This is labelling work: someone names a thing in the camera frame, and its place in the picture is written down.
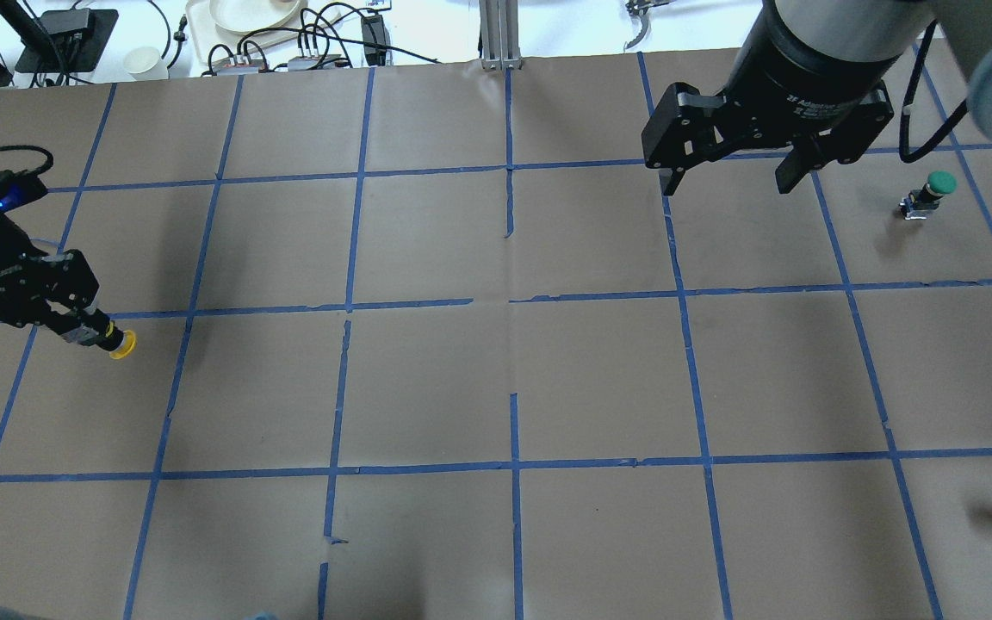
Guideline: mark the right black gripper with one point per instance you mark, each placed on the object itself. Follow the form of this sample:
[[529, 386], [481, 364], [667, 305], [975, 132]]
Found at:
[[810, 82]]

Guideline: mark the yellow push button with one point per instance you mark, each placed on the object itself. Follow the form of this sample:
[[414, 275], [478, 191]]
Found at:
[[107, 335]]

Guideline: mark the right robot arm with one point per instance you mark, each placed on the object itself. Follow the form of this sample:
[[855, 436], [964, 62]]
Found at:
[[868, 31]]

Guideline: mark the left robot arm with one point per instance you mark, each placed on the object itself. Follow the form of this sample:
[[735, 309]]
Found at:
[[57, 290]]

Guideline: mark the green push button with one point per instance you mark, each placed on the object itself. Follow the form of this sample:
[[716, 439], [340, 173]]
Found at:
[[920, 203]]

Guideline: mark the black stand base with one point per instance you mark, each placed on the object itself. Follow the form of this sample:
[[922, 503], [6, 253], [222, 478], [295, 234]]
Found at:
[[69, 40]]

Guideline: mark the white paper cup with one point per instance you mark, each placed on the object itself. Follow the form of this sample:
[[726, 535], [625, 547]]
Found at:
[[145, 64]]

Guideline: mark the white plate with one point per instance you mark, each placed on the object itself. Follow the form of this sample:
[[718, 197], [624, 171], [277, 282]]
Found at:
[[246, 16]]

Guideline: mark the black power adapter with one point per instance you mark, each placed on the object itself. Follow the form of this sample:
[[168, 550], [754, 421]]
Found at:
[[375, 39]]

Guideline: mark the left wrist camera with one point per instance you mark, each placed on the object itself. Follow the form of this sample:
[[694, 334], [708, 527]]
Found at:
[[20, 188]]

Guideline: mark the aluminium frame post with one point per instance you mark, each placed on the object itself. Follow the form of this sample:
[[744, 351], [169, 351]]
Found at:
[[499, 35]]

